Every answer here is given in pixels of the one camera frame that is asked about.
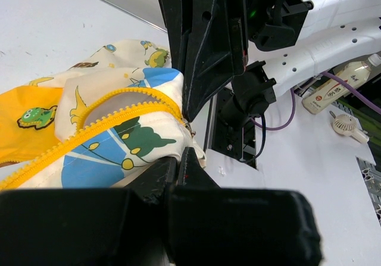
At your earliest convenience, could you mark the white handheld mini fan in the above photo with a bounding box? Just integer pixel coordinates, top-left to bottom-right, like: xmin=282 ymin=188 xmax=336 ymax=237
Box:
xmin=329 ymin=111 xmax=369 ymax=144

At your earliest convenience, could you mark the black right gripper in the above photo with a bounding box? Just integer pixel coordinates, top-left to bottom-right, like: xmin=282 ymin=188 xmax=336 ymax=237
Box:
xmin=158 ymin=0 xmax=313 ymax=122

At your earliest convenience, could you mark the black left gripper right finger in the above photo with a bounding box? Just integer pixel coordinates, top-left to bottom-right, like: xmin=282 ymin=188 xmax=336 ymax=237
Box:
xmin=168 ymin=148 xmax=322 ymax=265

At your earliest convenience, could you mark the plastic drink bottle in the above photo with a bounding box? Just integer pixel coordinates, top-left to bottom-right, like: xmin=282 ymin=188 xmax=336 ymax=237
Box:
xmin=302 ymin=54 xmax=380 ymax=114

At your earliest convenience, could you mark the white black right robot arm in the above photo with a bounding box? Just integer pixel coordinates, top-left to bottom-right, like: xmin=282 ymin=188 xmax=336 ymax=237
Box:
xmin=158 ymin=0 xmax=380 ymax=121

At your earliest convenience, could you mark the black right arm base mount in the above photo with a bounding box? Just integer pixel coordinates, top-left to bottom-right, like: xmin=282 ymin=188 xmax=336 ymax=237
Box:
xmin=208 ymin=61 xmax=276 ymax=168

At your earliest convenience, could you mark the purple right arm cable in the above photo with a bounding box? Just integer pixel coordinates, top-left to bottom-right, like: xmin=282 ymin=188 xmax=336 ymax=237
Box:
xmin=249 ymin=0 xmax=381 ymax=132

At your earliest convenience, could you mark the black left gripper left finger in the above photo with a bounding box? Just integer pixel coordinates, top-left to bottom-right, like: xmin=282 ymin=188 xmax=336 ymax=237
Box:
xmin=1 ymin=157 xmax=177 ymax=265

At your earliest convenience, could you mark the dinosaur print hooded baby jacket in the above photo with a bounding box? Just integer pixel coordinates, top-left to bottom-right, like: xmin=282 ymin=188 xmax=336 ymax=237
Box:
xmin=1 ymin=40 xmax=206 ymax=190

